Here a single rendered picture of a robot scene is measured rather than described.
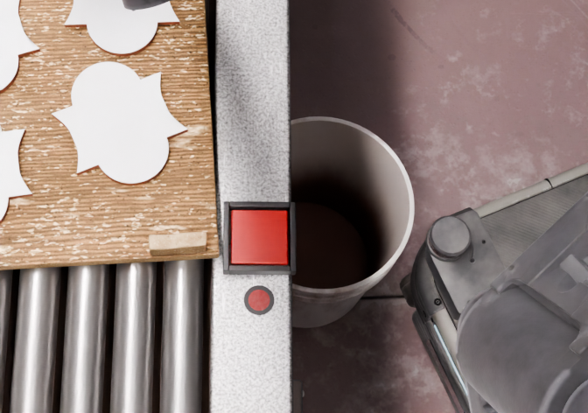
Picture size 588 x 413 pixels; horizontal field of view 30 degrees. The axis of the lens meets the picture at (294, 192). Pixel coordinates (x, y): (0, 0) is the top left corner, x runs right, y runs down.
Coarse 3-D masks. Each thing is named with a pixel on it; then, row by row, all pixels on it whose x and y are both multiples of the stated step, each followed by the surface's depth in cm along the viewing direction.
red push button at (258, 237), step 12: (240, 216) 116; (252, 216) 116; (264, 216) 116; (276, 216) 116; (240, 228) 115; (252, 228) 115; (264, 228) 115; (276, 228) 115; (240, 240) 115; (252, 240) 115; (264, 240) 115; (276, 240) 115; (240, 252) 114; (252, 252) 114; (264, 252) 114; (276, 252) 115; (240, 264) 114; (252, 264) 114; (264, 264) 114; (276, 264) 114
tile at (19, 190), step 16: (0, 128) 115; (0, 144) 115; (16, 144) 115; (0, 160) 114; (16, 160) 114; (0, 176) 114; (16, 176) 114; (0, 192) 113; (16, 192) 113; (0, 208) 112
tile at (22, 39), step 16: (0, 0) 120; (16, 0) 120; (0, 16) 120; (16, 16) 120; (0, 32) 119; (16, 32) 119; (0, 48) 118; (16, 48) 118; (32, 48) 119; (0, 64) 118; (16, 64) 118; (0, 80) 117
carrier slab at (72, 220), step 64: (64, 0) 122; (192, 0) 123; (64, 64) 119; (128, 64) 120; (192, 64) 120; (64, 128) 117; (192, 128) 118; (64, 192) 114; (128, 192) 115; (192, 192) 115; (0, 256) 112; (64, 256) 112; (128, 256) 113; (192, 256) 113
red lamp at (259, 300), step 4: (252, 292) 114; (256, 292) 114; (260, 292) 114; (264, 292) 114; (252, 296) 114; (256, 296) 114; (260, 296) 114; (264, 296) 114; (268, 296) 114; (248, 300) 114; (252, 300) 114; (256, 300) 114; (260, 300) 114; (264, 300) 114; (268, 300) 114; (252, 304) 114; (256, 304) 114; (260, 304) 114; (264, 304) 114; (268, 304) 114; (256, 308) 114; (260, 308) 114; (264, 308) 114
